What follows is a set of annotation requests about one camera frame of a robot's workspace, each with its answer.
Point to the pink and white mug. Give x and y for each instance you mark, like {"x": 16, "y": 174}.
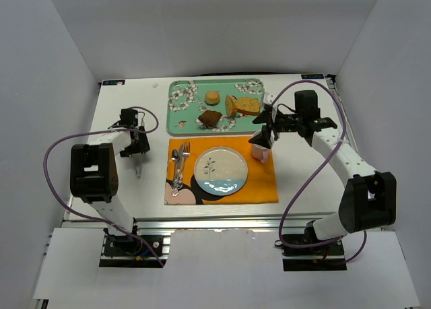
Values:
{"x": 261, "y": 153}

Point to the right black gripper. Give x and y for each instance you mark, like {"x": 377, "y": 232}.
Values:
{"x": 273, "y": 124}

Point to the right blue table label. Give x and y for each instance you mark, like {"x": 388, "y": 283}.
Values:
{"x": 312, "y": 76}

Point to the silver spoon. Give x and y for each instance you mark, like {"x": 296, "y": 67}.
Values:
{"x": 175, "y": 157}

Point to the blue table label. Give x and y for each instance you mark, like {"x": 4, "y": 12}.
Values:
{"x": 312, "y": 76}
{"x": 113, "y": 82}

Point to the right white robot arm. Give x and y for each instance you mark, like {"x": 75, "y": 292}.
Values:
{"x": 369, "y": 198}

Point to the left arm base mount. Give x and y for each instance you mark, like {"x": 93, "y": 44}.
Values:
{"x": 128, "y": 253}

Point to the large yellow cake slice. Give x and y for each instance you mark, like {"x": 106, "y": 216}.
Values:
{"x": 248, "y": 106}

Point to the orange cartoon placemat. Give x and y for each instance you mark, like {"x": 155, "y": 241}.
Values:
{"x": 260, "y": 186}

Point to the dark brown bread piece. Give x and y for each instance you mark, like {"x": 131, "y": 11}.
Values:
{"x": 210, "y": 118}

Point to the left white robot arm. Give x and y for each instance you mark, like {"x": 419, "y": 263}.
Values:
{"x": 93, "y": 175}

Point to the left blue table label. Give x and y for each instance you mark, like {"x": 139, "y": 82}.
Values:
{"x": 113, "y": 82}

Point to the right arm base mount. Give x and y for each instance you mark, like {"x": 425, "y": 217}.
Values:
{"x": 303, "y": 252}

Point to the round yellow muffin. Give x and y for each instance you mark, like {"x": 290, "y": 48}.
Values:
{"x": 212, "y": 98}

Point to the small yellow cake slice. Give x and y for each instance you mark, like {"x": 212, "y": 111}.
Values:
{"x": 230, "y": 106}

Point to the white and blue plate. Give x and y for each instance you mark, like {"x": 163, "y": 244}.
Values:
{"x": 220, "y": 171}

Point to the green floral tray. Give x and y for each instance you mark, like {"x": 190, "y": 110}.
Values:
{"x": 186, "y": 102}

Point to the aluminium frame rail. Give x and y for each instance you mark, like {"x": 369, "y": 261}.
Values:
{"x": 164, "y": 217}

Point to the silver fork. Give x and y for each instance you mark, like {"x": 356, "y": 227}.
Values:
{"x": 184, "y": 153}

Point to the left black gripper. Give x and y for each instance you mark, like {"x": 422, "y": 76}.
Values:
{"x": 138, "y": 149}

